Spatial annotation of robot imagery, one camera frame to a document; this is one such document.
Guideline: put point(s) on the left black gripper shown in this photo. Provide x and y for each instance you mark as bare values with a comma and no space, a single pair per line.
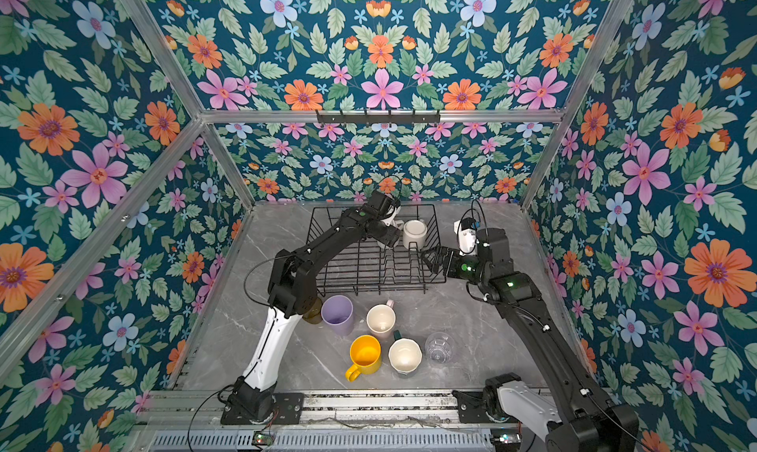
391,237

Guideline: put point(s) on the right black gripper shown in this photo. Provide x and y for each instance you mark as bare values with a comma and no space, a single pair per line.
441,262

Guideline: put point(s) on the white mug red interior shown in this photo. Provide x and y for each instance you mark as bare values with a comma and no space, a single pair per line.
414,234

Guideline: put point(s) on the dark green mug white interior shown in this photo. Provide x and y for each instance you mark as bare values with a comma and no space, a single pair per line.
405,354

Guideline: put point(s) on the white ceramic mug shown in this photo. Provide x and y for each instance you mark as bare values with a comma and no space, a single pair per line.
393,221

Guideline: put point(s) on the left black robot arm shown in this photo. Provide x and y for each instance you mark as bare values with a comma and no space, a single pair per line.
292,292

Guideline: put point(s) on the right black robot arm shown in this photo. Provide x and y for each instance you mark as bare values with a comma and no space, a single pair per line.
579,415

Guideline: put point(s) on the clear glass cup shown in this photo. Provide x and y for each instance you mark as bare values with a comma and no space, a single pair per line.
440,347

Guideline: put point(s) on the lilac plastic cup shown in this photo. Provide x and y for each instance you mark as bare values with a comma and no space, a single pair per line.
338,314

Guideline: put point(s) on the yellow mug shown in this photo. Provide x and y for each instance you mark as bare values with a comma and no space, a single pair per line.
366,357

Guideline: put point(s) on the olive green glass cup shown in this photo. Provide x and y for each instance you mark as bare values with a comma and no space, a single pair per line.
313,315

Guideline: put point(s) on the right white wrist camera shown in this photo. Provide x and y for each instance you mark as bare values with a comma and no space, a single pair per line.
466,235

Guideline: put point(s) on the black wire dish rack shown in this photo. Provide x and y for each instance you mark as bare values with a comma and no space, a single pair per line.
364,266

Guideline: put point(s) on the cream mug pink handle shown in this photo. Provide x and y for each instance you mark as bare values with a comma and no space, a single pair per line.
381,320

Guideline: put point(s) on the black wall hook rail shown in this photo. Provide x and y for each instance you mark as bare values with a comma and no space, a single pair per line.
365,117

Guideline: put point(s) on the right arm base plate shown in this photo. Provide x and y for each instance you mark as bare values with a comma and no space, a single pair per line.
481,407

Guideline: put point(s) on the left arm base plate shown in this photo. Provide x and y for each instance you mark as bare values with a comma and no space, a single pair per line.
280,409

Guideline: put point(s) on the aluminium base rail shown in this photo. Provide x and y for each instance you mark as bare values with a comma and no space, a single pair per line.
409,408

